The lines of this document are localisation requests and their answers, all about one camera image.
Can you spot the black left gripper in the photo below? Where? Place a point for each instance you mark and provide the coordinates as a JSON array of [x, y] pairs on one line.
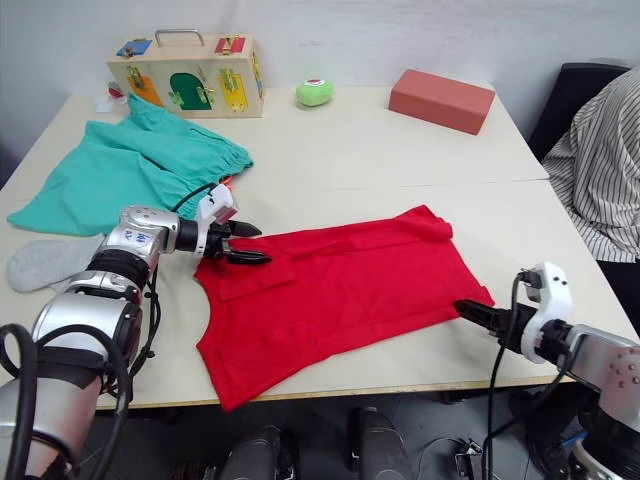
[[217, 241]]

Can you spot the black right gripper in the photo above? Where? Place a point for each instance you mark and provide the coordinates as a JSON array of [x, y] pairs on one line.
[[512, 325]]

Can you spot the red t-shirt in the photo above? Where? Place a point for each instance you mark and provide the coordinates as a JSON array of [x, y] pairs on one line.
[[325, 310]]

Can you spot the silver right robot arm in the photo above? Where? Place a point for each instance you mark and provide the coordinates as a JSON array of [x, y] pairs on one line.
[[605, 355]]

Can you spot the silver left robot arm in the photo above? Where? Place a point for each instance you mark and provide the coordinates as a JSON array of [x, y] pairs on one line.
[[75, 320]]

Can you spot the green shorts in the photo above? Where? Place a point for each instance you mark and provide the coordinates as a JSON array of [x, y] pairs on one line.
[[115, 170]]

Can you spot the person in striped shirt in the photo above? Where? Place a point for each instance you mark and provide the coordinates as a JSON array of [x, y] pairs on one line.
[[600, 165]]

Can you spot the metal clamp on floor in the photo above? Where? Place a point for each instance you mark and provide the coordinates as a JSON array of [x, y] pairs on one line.
[[467, 460]]

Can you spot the green plush toy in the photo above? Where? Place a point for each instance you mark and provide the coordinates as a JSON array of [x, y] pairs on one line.
[[312, 95]]

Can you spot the dark rounded shape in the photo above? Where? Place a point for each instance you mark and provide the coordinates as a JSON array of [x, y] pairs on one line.
[[380, 445], [260, 455]]

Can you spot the small white and red item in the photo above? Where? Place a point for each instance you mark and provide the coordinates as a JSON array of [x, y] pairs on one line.
[[107, 102]]

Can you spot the grey sock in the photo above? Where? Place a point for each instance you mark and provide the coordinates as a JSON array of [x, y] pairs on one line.
[[40, 262]]

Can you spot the black chair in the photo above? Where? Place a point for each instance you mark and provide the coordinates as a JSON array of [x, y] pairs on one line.
[[555, 110]]

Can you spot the red brick-shaped block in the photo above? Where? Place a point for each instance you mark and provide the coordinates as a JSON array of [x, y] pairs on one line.
[[440, 100]]

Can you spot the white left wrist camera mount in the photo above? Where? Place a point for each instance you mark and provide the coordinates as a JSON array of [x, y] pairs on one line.
[[220, 200]]

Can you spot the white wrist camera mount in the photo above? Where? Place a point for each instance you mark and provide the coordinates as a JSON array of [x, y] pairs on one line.
[[552, 295], [220, 200]]

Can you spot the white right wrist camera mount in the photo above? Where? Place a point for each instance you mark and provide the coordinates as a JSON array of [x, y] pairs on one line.
[[552, 295]]

